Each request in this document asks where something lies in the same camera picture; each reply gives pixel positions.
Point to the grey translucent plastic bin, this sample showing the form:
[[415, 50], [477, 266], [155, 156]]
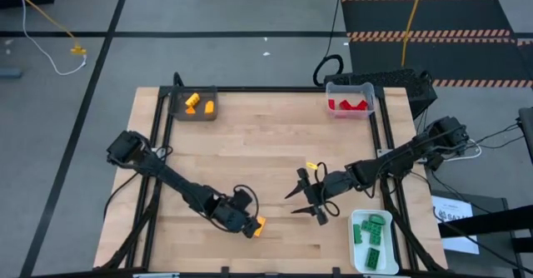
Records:
[[179, 103]]

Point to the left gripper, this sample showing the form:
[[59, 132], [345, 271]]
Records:
[[229, 215]]

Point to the yellow rectangular toy block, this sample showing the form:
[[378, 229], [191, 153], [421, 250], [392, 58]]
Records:
[[209, 107], [192, 99]]

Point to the black hazard striped floor mat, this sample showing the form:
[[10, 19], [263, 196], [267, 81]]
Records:
[[466, 61], [458, 16]]

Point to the dark grey side table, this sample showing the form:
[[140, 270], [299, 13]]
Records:
[[493, 201]]

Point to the long yellow toy block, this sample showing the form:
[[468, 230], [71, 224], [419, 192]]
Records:
[[261, 226]]

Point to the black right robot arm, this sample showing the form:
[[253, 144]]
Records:
[[395, 159]]

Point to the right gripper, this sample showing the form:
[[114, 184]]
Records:
[[329, 184]]

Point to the grey floor object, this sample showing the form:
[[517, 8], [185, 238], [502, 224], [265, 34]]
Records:
[[10, 73]]

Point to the small green toy block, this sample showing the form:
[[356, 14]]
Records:
[[375, 239], [377, 219]]

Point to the red rectangular toy block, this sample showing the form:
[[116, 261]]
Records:
[[332, 103], [345, 104], [363, 104]]

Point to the white paper sheet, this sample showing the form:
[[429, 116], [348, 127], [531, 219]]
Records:
[[464, 244]]

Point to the black aluminium table frame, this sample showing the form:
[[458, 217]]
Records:
[[270, 89]]

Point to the green rectangular toy block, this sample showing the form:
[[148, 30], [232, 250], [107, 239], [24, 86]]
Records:
[[370, 227], [372, 258], [357, 233]]

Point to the white plastic tray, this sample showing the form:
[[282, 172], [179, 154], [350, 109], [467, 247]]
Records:
[[389, 249]]

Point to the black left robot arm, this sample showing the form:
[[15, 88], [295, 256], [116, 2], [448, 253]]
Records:
[[175, 182]]

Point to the black perforated equipment box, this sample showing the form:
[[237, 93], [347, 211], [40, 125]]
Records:
[[395, 80]]

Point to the clear plastic bin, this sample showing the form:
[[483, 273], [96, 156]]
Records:
[[360, 90]]

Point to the black beam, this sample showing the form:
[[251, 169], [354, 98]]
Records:
[[499, 219]]

